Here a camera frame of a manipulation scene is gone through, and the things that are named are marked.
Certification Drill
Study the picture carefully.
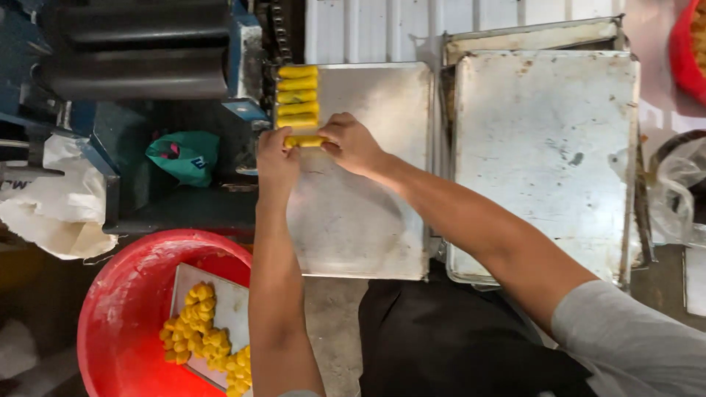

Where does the red plastic basin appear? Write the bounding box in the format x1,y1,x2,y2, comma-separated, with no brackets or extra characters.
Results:
76,229,254,397

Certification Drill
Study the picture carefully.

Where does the yellow dough stick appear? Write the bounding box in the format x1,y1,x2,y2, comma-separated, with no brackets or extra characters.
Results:
284,135,327,149

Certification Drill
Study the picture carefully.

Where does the person's left hand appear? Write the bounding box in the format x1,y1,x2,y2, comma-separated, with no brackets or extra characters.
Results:
256,127,302,205

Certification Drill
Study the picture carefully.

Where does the white woven sack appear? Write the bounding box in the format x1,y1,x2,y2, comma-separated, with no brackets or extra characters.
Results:
0,134,120,261

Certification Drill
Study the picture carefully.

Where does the red plastic bowl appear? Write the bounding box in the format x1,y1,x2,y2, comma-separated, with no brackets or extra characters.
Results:
668,0,706,107

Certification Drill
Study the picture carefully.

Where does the blue and black dough machine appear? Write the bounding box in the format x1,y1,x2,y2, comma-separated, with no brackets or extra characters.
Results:
0,0,307,237

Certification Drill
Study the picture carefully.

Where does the green plastic bag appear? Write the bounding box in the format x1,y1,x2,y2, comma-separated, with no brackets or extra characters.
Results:
145,130,221,188

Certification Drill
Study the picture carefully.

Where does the white board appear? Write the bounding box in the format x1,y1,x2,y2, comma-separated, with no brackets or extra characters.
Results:
683,246,706,319

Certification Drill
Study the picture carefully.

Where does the black drive chain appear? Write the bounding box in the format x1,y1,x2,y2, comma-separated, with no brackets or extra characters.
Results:
259,0,294,111

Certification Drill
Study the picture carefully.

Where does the small steel baking tray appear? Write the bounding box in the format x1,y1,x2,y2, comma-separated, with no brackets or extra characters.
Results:
274,62,432,281

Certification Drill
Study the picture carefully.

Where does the row of yellow dough rolls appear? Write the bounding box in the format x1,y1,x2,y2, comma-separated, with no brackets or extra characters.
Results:
276,65,321,131

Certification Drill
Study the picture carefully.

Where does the grey shirt sleeve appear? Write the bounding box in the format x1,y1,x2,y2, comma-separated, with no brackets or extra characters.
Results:
550,279,706,397

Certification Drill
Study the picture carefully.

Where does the rusty steel tray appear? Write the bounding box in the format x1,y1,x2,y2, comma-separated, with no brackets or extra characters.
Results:
443,15,627,67

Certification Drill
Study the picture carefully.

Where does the pile of yellow dough pieces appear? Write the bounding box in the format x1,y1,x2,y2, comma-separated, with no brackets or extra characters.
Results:
159,282,253,397

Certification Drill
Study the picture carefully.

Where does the black apron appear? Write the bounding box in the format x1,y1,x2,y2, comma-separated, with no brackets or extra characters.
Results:
357,260,599,397

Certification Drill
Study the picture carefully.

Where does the person's right hand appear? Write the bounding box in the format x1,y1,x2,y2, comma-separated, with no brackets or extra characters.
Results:
317,112,390,178

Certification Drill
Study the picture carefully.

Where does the clear plastic bag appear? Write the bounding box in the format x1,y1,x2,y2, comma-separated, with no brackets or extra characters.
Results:
608,137,706,247

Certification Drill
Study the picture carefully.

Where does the small metal sheet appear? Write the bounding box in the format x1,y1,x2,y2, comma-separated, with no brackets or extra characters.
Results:
169,262,253,397

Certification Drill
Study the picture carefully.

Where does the large worn steel tray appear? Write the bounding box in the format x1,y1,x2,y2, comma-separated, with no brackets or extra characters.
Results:
446,50,642,287

